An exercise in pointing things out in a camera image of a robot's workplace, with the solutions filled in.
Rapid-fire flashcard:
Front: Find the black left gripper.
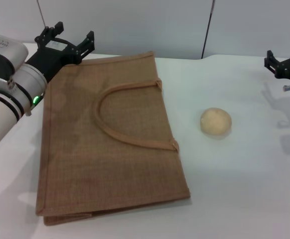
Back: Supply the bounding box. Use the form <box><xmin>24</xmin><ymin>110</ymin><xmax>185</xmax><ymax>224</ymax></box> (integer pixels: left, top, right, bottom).
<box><xmin>26</xmin><ymin>21</ymin><xmax>95</xmax><ymax>84</ymax></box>

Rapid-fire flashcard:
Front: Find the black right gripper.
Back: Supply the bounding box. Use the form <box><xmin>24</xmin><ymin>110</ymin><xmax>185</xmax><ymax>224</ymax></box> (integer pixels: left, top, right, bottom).
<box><xmin>264</xmin><ymin>42</ymin><xmax>290</xmax><ymax>81</ymax></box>

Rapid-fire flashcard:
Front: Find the round egg yolk pastry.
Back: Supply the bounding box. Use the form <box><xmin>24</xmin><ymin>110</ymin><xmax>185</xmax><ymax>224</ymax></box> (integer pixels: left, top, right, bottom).
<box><xmin>200</xmin><ymin>107</ymin><xmax>233</xmax><ymax>139</ymax></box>

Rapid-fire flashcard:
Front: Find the brown woven handbag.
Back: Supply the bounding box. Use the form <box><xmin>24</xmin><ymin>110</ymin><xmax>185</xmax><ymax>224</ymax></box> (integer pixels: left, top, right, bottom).
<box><xmin>35</xmin><ymin>51</ymin><xmax>192</xmax><ymax>226</ymax></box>

